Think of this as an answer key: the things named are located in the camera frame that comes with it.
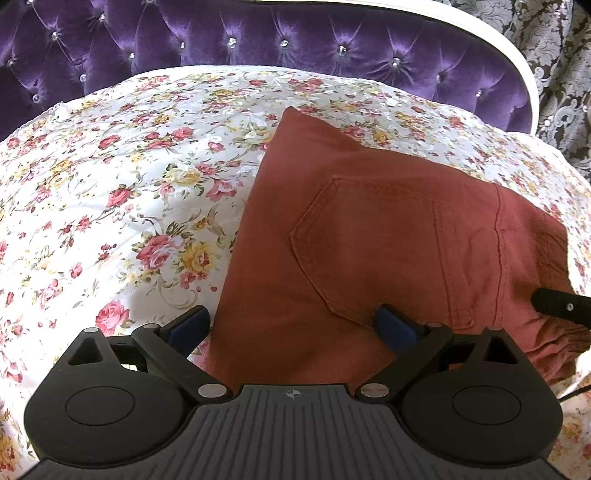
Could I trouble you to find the rust red pants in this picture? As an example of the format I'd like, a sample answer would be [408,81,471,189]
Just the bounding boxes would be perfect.
[205,108,590,389]

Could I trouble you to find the white floral bed sheet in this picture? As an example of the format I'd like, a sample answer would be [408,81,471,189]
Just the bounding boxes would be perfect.
[1,66,590,479]

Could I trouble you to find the brown floral damask curtain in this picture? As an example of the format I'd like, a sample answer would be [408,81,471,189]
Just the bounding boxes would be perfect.
[449,0,590,179]

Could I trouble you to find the purple tufted velvet sofa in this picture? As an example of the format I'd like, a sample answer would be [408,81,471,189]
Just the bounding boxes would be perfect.
[1,0,540,136]

